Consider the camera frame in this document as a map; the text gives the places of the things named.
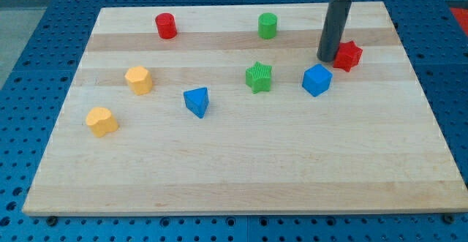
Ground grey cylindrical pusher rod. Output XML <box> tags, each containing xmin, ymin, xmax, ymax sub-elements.
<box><xmin>317</xmin><ymin>0</ymin><xmax>352</xmax><ymax>62</ymax></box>

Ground red star block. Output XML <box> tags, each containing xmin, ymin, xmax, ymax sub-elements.
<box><xmin>333</xmin><ymin>41</ymin><xmax>363</xmax><ymax>72</ymax></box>

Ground green cylinder block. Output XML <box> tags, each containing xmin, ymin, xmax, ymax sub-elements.
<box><xmin>257</xmin><ymin>12</ymin><xmax>278</xmax><ymax>39</ymax></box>

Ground blue cube block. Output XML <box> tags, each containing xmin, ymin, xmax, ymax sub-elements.
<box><xmin>302</xmin><ymin>64</ymin><xmax>333</xmax><ymax>97</ymax></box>

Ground green star block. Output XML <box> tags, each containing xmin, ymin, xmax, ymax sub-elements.
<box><xmin>245</xmin><ymin>61</ymin><xmax>272</xmax><ymax>94</ymax></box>

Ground light wooden board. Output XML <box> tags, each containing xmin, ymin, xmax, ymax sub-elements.
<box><xmin>23</xmin><ymin>1</ymin><xmax>467</xmax><ymax>216</ymax></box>

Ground blue triangle block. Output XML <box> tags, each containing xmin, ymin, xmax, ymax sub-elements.
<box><xmin>183</xmin><ymin>87</ymin><xmax>209</xmax><ymax>118</ymax></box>

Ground red cylinder block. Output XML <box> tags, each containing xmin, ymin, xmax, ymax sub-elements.
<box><xmin>155</xmin><ymin>12</ymin><xmax>178</xmax><ymax>39</ymax></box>

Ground yellow hexagon block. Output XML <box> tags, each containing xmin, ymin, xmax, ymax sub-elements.
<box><xmin>124</xmin><ymin>66</ymin><xmax>153</xmax><ymax>95</ymax></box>

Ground yellow heart block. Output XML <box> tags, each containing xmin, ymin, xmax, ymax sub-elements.
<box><xmin>85</xmin><ymin>107</ymin><xmax>119</xmax><ymax>137</ymax></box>

